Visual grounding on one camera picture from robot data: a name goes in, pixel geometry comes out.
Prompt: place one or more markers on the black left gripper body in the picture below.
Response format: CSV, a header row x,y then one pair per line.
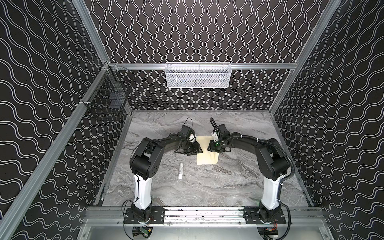
x,y
191,148

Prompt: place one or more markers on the white wire mesh basket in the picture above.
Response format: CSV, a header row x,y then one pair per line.
x,y
194,75

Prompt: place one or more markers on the black wire basket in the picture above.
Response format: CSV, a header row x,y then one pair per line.
x,y
109,101

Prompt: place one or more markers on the white glue stick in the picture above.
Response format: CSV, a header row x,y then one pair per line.
x,y
181,171

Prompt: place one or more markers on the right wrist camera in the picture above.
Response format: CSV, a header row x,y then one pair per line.
x,y
215,136

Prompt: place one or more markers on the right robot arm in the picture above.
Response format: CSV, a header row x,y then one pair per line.
x,y
273,162

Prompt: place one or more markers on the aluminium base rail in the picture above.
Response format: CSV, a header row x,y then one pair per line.
x,y
203,217

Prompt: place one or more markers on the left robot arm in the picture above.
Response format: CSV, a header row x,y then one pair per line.
x,y
146,160

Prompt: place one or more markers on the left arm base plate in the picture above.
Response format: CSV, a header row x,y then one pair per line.
x,y
152,215

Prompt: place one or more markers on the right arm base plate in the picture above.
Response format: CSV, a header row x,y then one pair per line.
x,y
263,216

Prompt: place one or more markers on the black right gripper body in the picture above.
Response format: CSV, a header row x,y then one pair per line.
x,y
216,147

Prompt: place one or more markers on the cream envelope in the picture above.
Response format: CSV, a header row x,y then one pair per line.
x,y
206,157

